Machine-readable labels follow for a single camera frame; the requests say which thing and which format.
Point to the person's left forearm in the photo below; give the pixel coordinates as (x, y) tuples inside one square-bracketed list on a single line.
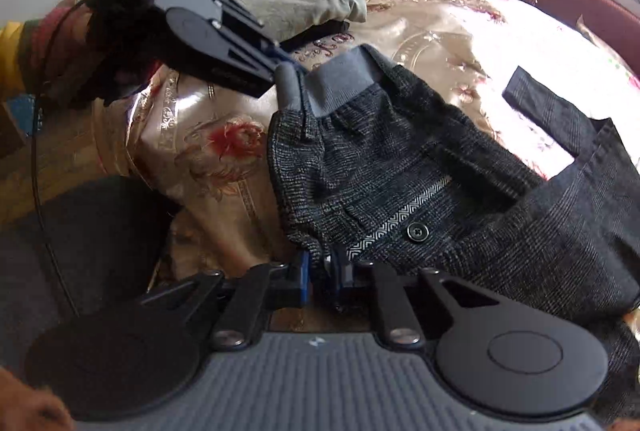
[(35, 51)]

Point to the dark grey cloth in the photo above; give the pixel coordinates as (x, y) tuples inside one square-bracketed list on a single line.
[(100, 236)]

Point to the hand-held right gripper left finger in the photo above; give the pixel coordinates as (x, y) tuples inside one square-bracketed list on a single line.
[(303, 278)]

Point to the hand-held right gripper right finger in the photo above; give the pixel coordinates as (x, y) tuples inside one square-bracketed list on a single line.
[(344, 273)]

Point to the folded black garment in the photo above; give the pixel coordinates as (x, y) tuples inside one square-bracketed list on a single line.
[(320, 36)]

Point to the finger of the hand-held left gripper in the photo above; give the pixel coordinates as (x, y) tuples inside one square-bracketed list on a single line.
[(287, 62), (245, 23)]

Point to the floral satin bedspread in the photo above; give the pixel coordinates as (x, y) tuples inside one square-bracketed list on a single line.
[(450, 36)]

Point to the beige pillow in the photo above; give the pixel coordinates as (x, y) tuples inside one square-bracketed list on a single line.
[(602, 38)]

